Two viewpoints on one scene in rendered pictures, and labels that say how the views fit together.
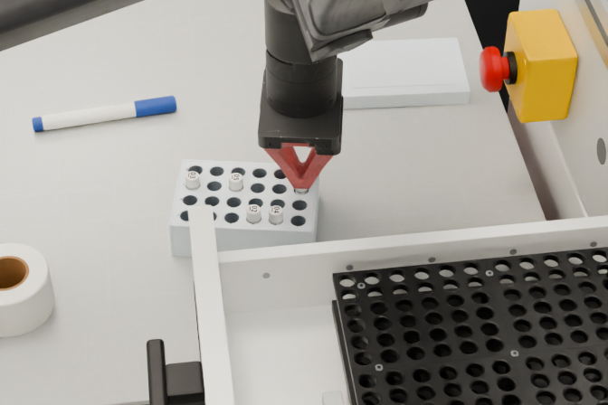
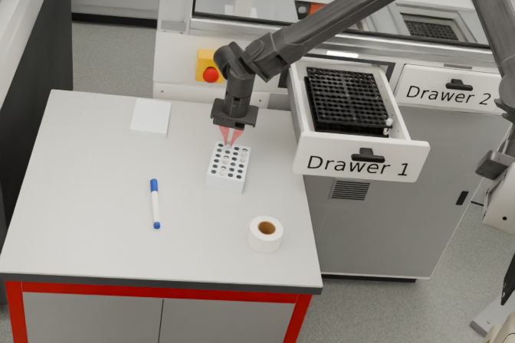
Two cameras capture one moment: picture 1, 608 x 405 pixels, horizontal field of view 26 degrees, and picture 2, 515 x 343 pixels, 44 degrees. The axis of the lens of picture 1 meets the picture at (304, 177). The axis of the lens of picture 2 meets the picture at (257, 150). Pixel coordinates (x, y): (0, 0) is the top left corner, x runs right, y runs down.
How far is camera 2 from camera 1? 1.44 m
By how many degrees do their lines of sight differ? 67
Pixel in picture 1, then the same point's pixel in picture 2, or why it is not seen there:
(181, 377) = (367, 151)
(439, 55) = (147, 104)
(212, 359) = (368, 139)
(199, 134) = (172, 178)
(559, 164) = (218, 92)
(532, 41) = not seen: hidden behind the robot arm
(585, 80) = not seen: hidden behind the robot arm
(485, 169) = (207, 112)
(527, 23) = (206, 56)
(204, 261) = (329, 135)
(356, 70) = (150, 126)
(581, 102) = not seen: hidden behind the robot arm
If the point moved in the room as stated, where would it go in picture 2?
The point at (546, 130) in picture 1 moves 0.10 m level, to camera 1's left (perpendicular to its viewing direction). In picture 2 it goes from (201, 89) to (195, 112)
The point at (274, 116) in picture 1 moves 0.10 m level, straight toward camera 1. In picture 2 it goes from (245, 118) to (290, 124)
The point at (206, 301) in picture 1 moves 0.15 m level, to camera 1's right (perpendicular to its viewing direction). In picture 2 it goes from (346, 137) to (342, 97)
